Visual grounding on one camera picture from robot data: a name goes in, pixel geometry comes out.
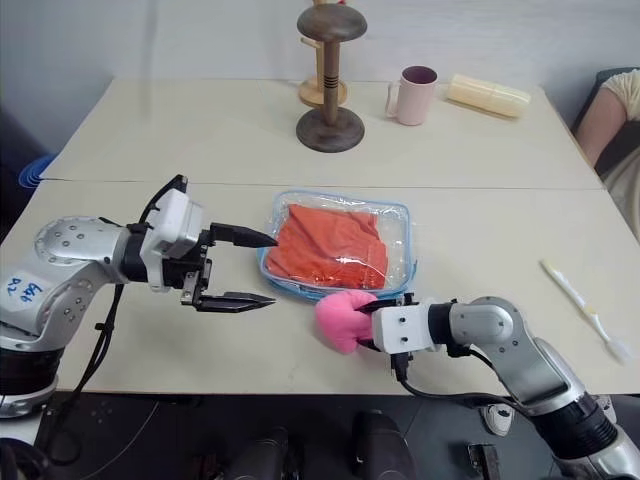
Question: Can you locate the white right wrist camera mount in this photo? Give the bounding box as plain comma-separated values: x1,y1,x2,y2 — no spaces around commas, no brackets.
370,301,436,354

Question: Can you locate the white shoe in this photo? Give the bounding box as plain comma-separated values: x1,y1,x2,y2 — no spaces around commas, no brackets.
478,401,517,434

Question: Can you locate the dark rounded shape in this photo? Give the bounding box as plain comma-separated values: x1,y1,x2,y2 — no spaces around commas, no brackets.
233,424,302,480

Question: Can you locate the pink mug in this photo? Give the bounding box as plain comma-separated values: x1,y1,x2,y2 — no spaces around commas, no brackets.
384,65,439,127

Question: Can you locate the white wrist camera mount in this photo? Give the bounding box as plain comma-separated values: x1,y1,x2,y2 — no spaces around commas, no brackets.
370,301,436,354
138,187,207,292

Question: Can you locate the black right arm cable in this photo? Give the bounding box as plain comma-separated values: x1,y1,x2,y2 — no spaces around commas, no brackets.
388,351,531,409

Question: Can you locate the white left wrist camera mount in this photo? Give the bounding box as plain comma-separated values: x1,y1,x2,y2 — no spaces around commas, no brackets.
138,187,207,292

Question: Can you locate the pink soft cloth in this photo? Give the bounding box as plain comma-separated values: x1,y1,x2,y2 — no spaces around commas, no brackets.
314,291,382,354

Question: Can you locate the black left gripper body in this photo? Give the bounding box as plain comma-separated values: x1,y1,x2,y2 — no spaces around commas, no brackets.
162,226,217,307

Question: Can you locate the clear pouch with blue trim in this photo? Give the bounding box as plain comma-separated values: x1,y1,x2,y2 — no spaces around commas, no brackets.
256,189,419,304

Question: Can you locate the small black box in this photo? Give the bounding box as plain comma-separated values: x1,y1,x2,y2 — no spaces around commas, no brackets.
466,441,502,480

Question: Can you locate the light wooden peg stand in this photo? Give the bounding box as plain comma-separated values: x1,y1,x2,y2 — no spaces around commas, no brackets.
298,36,348,108

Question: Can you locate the dark wooden spool stand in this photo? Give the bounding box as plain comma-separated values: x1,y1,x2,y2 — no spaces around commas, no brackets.
294,5,370,153

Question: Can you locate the blue round bin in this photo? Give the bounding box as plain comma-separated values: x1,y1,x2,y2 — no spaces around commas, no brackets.
18,153,57,188

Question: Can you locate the seated person in beige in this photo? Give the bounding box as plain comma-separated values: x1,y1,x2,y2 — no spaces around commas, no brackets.
573,68,640,222

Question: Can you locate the white and yellow toothbrush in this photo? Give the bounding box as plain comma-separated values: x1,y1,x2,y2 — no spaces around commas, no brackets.
539,258,636,364

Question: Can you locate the orange cloth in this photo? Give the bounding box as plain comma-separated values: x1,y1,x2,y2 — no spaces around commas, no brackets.
264,204,392,291

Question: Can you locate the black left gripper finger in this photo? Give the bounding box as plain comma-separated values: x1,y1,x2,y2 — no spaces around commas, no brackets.
209,223,280,249
192,289,278,314

